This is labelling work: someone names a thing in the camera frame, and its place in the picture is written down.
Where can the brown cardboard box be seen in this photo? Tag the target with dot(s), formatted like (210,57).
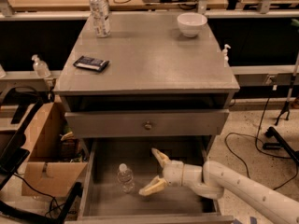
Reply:
(46,170)

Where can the open middle drawer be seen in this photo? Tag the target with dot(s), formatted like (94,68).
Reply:
(104,202)

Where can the tall labelled plastic bottle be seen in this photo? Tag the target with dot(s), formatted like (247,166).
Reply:
(100,14)

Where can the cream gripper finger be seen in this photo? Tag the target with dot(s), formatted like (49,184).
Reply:
(160,157)
(157,184)

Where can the black tripod stand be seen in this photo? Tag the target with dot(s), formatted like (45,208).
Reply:
(286,108)

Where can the grey wooden drawer cabinet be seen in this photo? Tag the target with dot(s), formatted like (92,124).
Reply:
(152,67)

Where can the black chair frame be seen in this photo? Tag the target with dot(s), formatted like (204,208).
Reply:
(12,155)

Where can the small white pump bottle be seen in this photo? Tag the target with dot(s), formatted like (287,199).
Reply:
(225,51)

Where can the black stand leg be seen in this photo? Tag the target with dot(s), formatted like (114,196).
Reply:
(280,143)

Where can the white ceramic bowl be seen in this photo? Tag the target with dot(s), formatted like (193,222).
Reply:
(190,23)

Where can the clear sanitizer pump bottle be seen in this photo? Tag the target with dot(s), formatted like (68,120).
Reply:
(40,67)

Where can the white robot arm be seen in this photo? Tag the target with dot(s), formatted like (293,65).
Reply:
(211,180)

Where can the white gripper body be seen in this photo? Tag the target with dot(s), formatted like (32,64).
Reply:
(173,173)

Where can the small clear water bottle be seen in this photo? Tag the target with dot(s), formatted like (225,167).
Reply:
(126,178)

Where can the grey top drawer with knob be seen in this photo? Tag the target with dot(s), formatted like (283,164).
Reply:
(139,123)

